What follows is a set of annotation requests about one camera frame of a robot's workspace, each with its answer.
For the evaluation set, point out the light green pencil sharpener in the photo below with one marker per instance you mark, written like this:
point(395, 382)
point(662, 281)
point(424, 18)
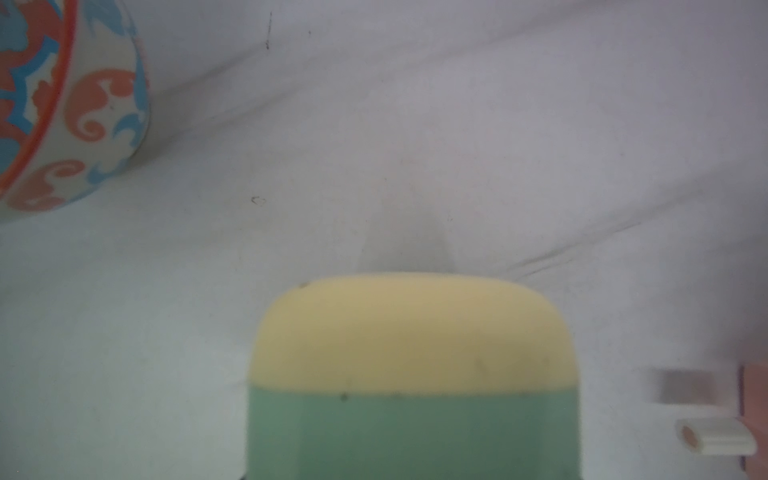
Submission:
point(413, 376)

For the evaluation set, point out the patterned ceramic bowl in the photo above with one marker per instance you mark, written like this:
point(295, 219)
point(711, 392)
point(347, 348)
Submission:
point(75, 101)

